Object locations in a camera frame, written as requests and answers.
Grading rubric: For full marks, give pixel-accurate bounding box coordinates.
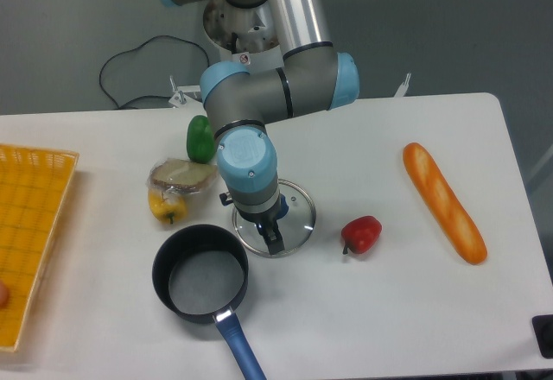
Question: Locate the right white table clamp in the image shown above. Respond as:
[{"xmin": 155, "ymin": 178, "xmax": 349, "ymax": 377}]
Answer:
[{"xmin": 394, "ymin": 73, "xmax": 411, "ymax": 98}]

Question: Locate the yellow bell pepper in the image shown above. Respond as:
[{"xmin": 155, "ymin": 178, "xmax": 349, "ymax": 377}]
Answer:
[{"xmin": 148, "ymin": 188, "xmax": 188, "ymax": 225}]

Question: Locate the green bell pepper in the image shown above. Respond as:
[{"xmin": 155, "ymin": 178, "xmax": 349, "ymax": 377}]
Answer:
[{"xmin": 187, "ymin": 115, "xmax": 216, "ymax": 164}]

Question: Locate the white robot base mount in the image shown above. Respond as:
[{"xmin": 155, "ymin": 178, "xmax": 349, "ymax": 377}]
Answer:
[{"xmin": 203, "ymin": 0, "xmax": 283, "ymax": 73}]

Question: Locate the black corner device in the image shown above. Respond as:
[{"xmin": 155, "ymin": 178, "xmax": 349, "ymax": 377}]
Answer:
[{"xmin": 531, "ymin": 314, "xmax": 553, "ymax": 359}]

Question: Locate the yellow woven basket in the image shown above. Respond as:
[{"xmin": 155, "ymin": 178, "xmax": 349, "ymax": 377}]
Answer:
[{"xmin": 1, "ymin": 143, "xmax": 79, "ymax": 352}]

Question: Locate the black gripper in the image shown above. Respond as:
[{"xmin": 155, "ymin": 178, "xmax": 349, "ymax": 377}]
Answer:
[{"xmin": 219, "ymin": 190, "xmax": 285, "ymax": 254}]

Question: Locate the orange baguette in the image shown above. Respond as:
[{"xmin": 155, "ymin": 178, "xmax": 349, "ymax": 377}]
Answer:
[{"xmin": 403, "ymin": 142, "xmax": 487, "ymax": 265}]

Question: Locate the dark blue saucepan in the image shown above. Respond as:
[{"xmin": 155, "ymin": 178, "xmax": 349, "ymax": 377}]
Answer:
[{"xmin": 152, "ymin": 225, "xmax": 266, "ymax": 379}]

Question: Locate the black cable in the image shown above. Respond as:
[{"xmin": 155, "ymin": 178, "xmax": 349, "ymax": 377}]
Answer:
[{"xmin": 99, "ymin": 35, "xmax": 213, "ymax": 110}]

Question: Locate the white table clamp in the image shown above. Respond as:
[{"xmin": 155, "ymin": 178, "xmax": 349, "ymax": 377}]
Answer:
[
  {"xmin": 168, "ymin": 75, "xmax": 203, "ymax": 108},
  {"xmin": 394, "ymin": 73, "xmax": 411, "ymax": 98}
]

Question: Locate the left white table clamp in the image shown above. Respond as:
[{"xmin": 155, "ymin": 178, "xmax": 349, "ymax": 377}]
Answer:
[{"xmin": 168, "ymin": 75, "xmax": 203, "ymax": 108}]

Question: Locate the slice of brown toast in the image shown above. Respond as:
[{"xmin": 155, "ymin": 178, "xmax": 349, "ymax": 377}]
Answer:
[{"xmin": 149, "ymin": 158, "xmax": 218, "ymax": 193}]

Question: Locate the red bell pepper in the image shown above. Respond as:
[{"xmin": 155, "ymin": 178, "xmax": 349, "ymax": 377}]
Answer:
[{"xmin": 340, "ymin": 216, "xmax": 383, "ymax": 255}]

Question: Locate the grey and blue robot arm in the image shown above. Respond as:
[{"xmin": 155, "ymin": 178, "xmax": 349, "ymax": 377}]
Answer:
[{"xmin": 162, "ymin": 0, "xmax": 359, "ymax": 257}]

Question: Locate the glass pot lid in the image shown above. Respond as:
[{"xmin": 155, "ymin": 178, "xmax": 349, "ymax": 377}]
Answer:
[{"xmin": 232, "ymin": 179, "xmax": 316, "ymax": 258}]

